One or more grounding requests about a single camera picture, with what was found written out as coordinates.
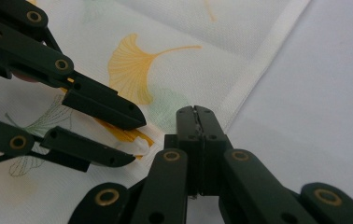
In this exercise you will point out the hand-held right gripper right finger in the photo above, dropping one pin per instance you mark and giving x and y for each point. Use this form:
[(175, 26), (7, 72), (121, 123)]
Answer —
[(210, 137)]

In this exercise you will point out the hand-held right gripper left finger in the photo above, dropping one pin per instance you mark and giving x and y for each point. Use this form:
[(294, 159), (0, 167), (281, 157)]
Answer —
[(190, 130)]

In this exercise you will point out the white cloth with leaf print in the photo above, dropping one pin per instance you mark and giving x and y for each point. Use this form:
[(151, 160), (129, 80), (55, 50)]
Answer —
[(171, 71)]

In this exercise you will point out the white table with wooden rim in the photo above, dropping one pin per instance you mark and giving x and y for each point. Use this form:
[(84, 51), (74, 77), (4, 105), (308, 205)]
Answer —
[(321, 124)]

